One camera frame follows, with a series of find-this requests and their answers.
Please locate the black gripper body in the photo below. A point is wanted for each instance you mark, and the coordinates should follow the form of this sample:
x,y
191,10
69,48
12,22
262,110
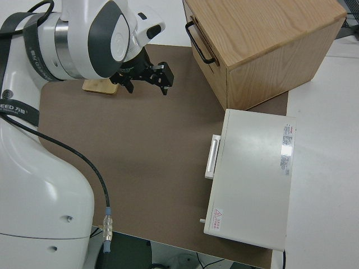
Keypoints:
x,y
157,75

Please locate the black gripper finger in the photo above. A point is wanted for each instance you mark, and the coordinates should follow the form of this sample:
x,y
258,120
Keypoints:
x,y
129,86
165,89

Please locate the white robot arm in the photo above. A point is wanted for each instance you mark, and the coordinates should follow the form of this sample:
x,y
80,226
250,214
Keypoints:
x,y
36,182

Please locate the bamboo mug tree stand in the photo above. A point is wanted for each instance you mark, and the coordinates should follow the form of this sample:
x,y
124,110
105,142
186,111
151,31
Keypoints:
x,y
98,87

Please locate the brown table mat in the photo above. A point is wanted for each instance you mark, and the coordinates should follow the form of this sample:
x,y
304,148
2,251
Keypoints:
x,y
140,140

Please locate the wooden drawer cabinet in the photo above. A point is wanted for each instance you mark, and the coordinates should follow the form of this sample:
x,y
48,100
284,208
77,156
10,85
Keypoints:
x,y
266,56

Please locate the cream toaster oven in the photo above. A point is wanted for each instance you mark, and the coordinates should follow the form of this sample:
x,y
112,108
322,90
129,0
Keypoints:
x,y
252,173

